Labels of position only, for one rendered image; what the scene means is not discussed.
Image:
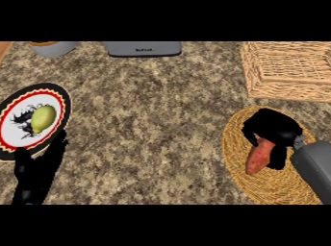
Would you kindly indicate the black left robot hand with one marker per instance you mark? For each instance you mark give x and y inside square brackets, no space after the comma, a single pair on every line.
[34,173]

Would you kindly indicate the round woven yellow placemat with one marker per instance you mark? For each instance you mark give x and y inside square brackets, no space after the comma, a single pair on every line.
[266,189]

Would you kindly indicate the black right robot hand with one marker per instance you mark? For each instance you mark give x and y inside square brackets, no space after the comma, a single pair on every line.
[272,128]

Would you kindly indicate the grey flat appliance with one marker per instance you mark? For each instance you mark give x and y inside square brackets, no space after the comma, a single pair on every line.
[140,48]

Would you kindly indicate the round black red white plate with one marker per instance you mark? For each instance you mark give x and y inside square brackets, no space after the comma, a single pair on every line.
[10,128]

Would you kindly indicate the green mango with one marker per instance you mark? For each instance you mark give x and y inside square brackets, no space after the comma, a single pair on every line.
[43,118]

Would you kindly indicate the grey cylindrical container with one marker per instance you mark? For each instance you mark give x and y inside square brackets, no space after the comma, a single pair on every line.
[53,48]

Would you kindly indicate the wicker basket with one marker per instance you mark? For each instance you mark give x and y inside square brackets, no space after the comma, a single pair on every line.
[292,70]

